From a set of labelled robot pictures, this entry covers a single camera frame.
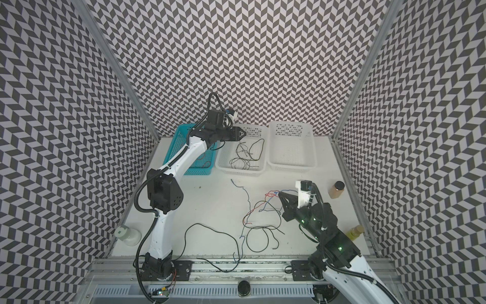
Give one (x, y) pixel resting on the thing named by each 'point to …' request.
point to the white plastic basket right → (291, 146)
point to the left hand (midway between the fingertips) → (243, 130)
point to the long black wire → (205, 260)
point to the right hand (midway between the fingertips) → (280, 195)
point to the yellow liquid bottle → (355, 232)
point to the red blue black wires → (264, 215)
